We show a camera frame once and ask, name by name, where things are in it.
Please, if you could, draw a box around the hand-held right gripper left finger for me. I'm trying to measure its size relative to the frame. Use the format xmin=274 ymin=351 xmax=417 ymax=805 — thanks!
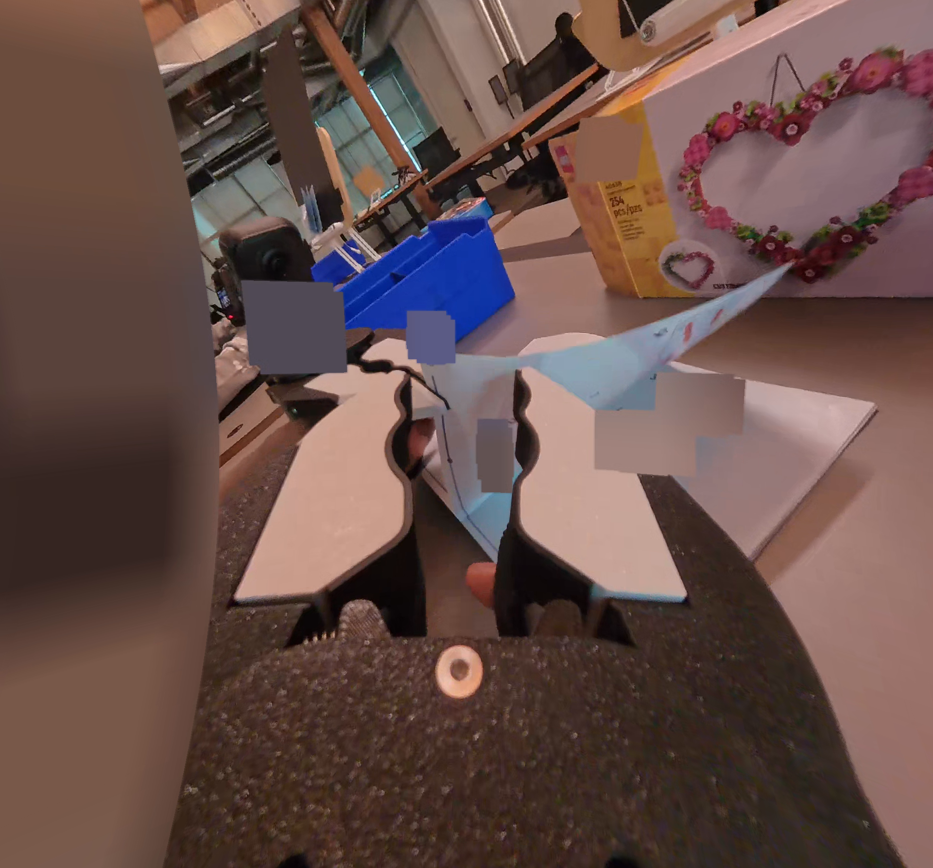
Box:
xmin=232 ymin=372 xmax=427 ymax=607

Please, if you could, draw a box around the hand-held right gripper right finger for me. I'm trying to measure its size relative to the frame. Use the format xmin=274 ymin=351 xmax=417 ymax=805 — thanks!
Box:
xmin=496 ymin=368 xmax=691 ymax=604

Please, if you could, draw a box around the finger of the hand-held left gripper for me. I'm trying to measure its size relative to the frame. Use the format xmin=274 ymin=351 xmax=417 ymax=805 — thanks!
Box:
xmin=321 ymin=366 xmax=402 ymax=402
xmin=364 ymin=337 xmax=431 ymax=382

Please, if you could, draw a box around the white instruction booklet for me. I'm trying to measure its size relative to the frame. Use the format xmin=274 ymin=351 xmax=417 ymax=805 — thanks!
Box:
xmin=419 ymin=263 xmax=879 ymax=563

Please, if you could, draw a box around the grey desk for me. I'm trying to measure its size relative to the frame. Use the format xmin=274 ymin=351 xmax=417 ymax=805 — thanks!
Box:
xmin=419 ymin=193 xmax=933 ymax=868

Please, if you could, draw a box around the person's left hand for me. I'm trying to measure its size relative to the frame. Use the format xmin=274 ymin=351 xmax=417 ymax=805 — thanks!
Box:
xmin=408 ymin=418 xmax=440 ymax=474

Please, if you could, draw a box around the person's right hand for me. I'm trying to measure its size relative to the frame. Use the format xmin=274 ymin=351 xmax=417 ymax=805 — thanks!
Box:
xmin=465 ymin=560 xmax=500 ymax=607

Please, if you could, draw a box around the blue plastic bin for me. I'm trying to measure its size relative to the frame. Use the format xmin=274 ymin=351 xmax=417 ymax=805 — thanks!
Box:
xmin=312 ymin=215 xmax=516 ymax=346

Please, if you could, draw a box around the pale wooden plank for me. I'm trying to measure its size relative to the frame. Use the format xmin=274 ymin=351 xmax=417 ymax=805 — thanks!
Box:
xmin=315 ymin=126 xmax=356 ymax=231

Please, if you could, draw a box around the brown cardboard box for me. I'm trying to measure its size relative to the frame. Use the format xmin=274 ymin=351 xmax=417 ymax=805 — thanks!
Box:
xmin=219 ymin=387 xmax=307 ymax=471

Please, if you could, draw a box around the dark pillar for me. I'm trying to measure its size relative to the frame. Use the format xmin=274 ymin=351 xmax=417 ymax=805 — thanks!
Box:
xmin=261 ymin=26 xmax=344 ymax=227

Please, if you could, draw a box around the small colourful box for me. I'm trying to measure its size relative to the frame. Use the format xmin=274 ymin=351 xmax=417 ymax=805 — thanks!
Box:
xmin=436 ymin=196 xmax=495 ymax=226

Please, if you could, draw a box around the slanted wooden beam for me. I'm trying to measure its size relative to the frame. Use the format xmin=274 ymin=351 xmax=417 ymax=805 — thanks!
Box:
xmin=300 ymin=8 xmax=416 ymax=169

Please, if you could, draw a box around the long wooden table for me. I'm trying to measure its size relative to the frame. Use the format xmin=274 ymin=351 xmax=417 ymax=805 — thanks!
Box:
xmin=425 ymin=66 xmax=602 ymax=216

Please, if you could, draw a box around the flower heart print cardboard box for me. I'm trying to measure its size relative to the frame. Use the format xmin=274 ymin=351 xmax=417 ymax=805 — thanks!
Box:
xmin=548 ymin=0 xmax=933 ymax=300

